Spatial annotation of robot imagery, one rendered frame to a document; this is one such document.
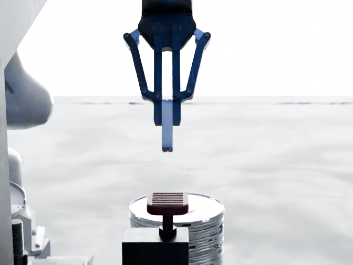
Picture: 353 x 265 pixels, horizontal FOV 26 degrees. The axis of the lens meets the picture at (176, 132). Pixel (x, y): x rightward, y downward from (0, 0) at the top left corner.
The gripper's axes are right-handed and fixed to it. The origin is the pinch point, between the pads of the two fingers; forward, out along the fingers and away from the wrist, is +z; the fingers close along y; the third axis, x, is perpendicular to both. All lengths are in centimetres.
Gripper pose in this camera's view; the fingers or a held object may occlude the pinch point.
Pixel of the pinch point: (167, 125)
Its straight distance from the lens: 107.0
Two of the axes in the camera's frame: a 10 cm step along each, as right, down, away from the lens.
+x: -0.2, -2.1, -9.8
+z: 0.0, 9.8, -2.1
